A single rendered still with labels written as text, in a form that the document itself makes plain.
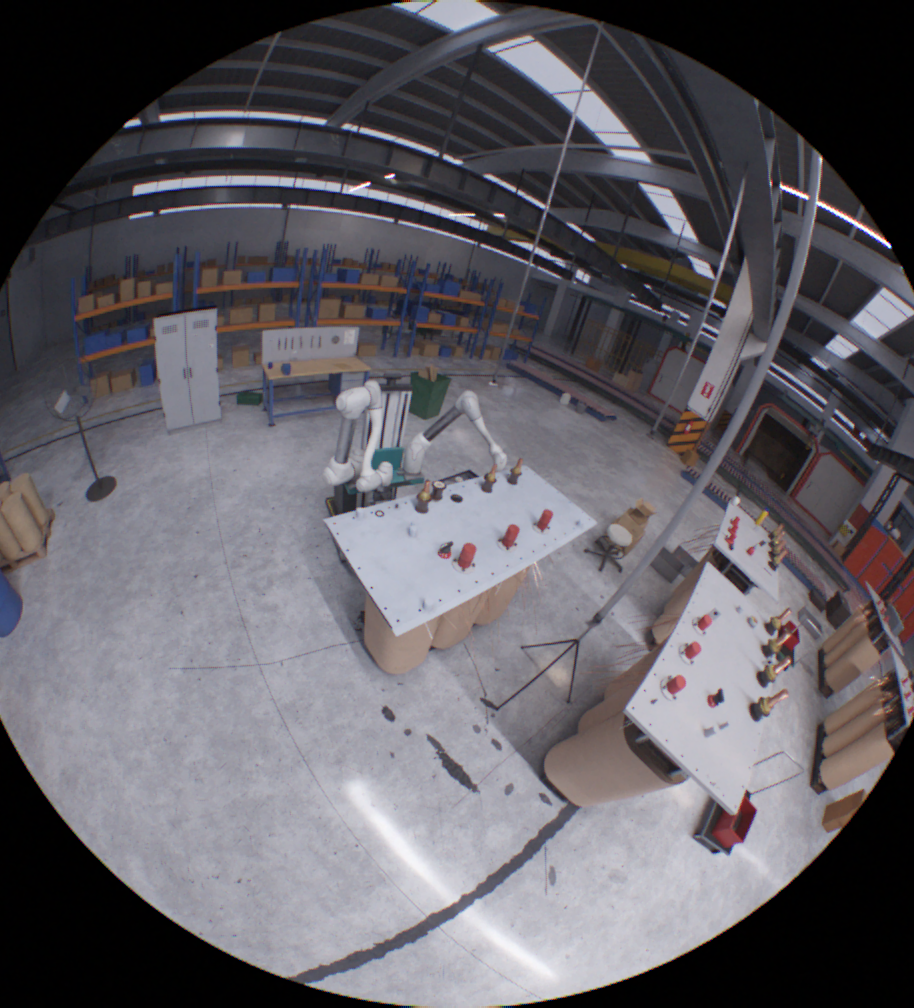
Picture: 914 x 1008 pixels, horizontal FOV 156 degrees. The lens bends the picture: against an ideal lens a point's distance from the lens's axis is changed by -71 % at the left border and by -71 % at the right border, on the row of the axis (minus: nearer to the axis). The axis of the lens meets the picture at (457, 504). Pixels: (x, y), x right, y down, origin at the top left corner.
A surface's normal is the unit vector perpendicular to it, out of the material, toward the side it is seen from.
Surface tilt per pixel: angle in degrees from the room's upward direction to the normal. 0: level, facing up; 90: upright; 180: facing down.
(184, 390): 90
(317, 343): 90
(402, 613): 0
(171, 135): 90
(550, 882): 0
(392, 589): 0
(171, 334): 90
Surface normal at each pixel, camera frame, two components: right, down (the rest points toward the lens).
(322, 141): 0.61, 0.59
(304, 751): 0.23, -0.77
